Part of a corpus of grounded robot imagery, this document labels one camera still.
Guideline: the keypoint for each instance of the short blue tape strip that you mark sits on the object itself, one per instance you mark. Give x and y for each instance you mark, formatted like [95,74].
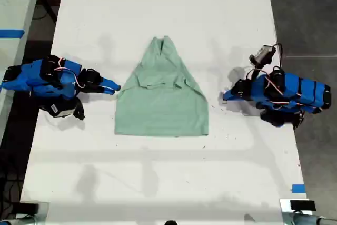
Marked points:
[298,188]

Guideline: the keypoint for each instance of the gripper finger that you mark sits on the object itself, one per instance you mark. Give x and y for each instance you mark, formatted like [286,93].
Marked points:
[107,91]
[230,98]
[111,85]
[231,92]

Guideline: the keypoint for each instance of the long blue tape strip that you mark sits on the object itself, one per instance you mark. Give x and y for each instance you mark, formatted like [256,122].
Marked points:
[11,33]

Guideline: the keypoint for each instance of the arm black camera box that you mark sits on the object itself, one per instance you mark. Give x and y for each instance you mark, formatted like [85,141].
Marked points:
[263,54]
[60,109]

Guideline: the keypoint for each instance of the silver metal bracket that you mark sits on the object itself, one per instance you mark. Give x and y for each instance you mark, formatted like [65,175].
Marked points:
[43,213]
[285,213]

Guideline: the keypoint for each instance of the small black box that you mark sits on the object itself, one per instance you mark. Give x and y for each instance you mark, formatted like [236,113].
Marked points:
[302,205]
[29,208]

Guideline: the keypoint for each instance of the pale green t-shirt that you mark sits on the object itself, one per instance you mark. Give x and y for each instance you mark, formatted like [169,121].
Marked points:
[163,109]

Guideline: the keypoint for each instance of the small black round object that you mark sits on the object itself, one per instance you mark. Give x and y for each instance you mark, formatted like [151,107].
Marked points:
[171,222]

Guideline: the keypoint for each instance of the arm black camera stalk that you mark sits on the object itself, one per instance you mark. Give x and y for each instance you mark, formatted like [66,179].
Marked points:
[79,109]
[256,70]

